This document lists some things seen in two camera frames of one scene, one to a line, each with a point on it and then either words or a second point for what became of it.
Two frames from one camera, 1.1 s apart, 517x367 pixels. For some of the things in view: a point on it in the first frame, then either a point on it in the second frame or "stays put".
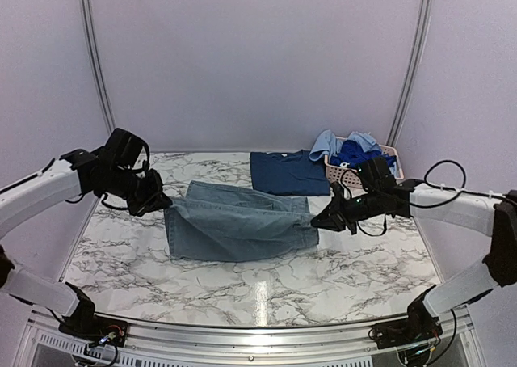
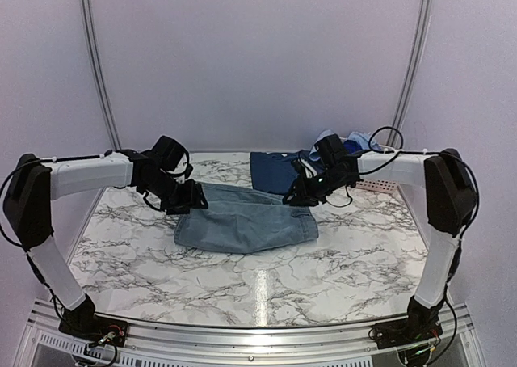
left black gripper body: x=140 y=192 -> x=178 y=199
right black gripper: x=337 y=221 -> x=304 y=196
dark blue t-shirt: x=296 y=172 stays put
